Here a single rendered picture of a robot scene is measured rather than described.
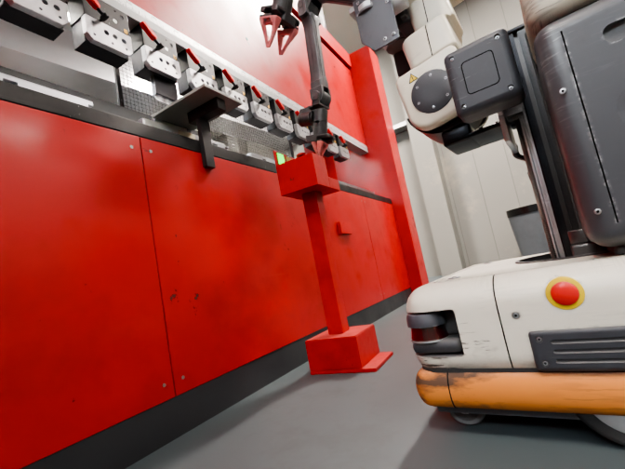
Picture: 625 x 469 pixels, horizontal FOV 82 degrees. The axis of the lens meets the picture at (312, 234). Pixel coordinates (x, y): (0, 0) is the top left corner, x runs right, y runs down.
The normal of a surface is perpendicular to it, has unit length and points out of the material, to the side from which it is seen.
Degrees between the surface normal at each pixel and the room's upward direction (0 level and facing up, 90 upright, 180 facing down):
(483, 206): 90
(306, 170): 90
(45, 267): 90
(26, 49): 90
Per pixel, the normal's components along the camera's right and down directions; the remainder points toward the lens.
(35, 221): 0.85, -0.22
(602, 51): -0.58, 0.01
